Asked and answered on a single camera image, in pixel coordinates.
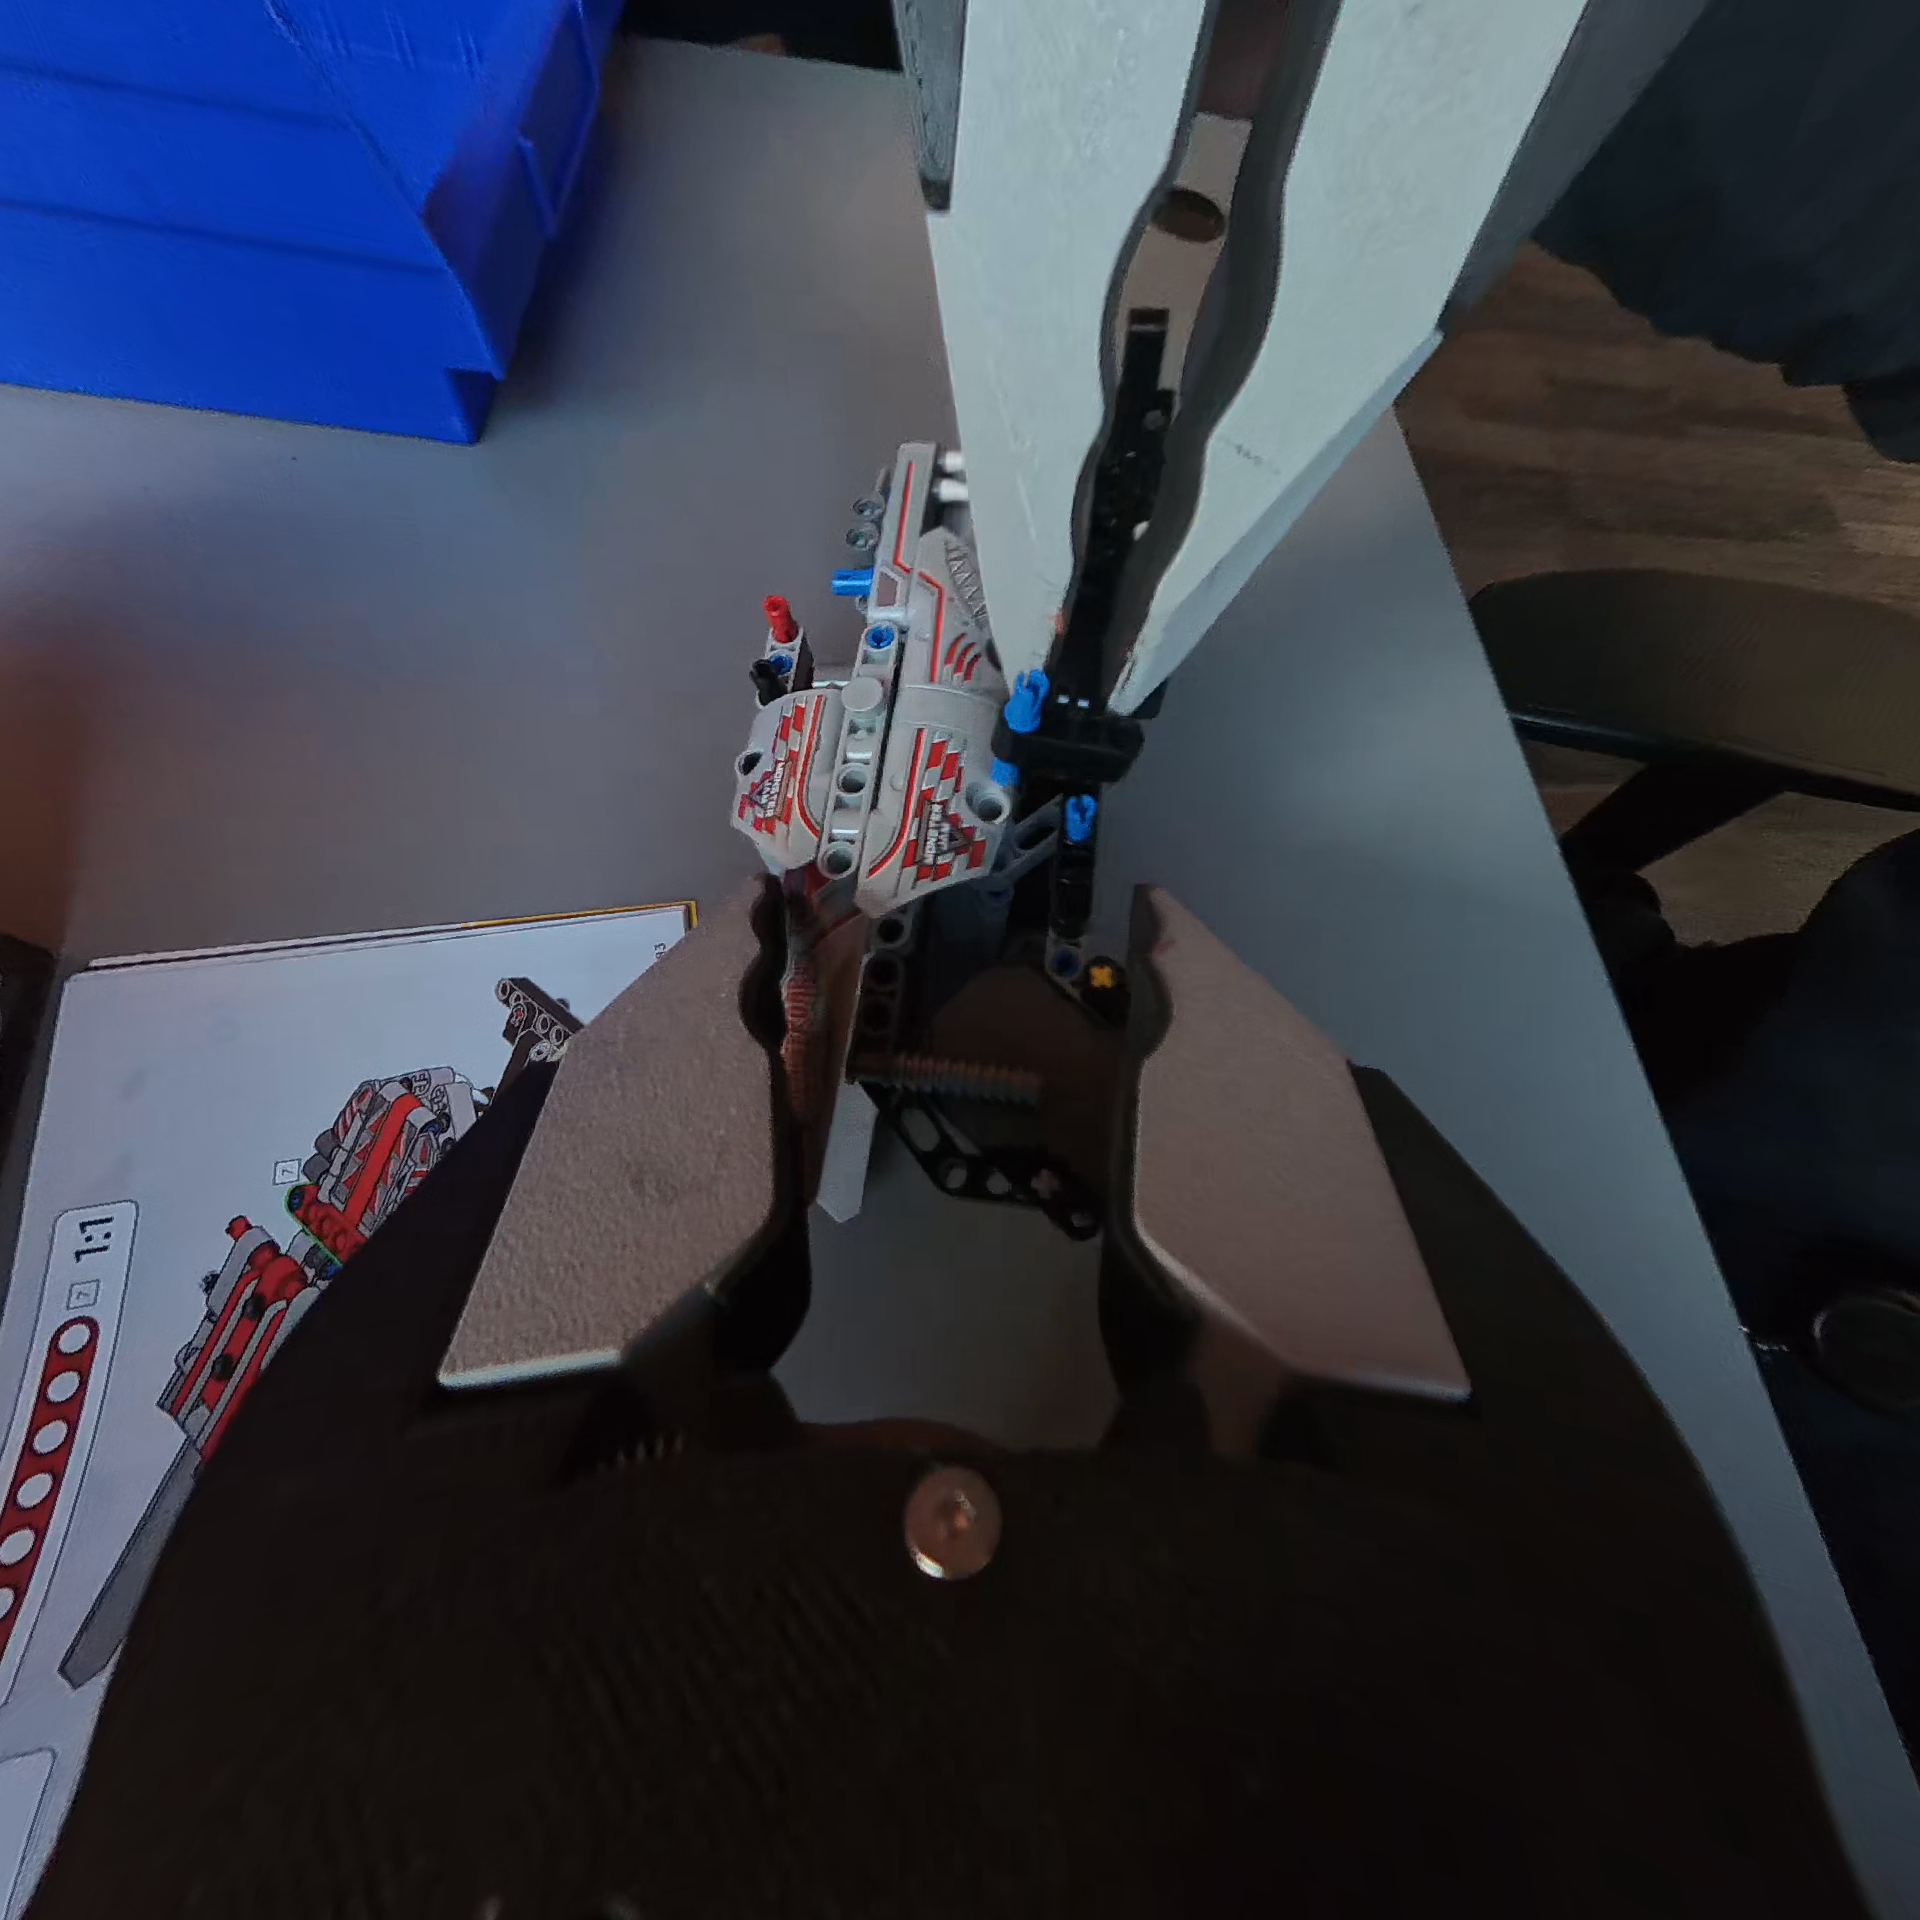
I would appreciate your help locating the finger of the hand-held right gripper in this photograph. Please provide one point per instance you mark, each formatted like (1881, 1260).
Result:
(1397, 181)
(1049, 181)

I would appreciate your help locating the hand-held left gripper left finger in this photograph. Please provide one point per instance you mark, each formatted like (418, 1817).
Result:
(630, 1199)

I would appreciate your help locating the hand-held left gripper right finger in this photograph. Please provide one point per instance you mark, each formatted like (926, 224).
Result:
(1276, 1199)

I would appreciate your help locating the black lego beam blue pins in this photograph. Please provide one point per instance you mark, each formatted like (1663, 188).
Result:
(1119, 494)

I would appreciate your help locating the grey red lego truck model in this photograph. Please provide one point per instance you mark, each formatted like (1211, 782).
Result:
(900, 749)

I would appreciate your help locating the person's right forearm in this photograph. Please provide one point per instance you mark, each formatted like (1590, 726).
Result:
(1770, 150)

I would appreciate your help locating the lego instruction booklet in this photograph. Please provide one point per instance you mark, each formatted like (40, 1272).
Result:
(224, 1049)

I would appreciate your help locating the black printed lego box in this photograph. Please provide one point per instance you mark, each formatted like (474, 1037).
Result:
(20, 1049)

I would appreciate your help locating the blue plastic bin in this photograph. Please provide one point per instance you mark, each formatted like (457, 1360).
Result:
(224, 224)

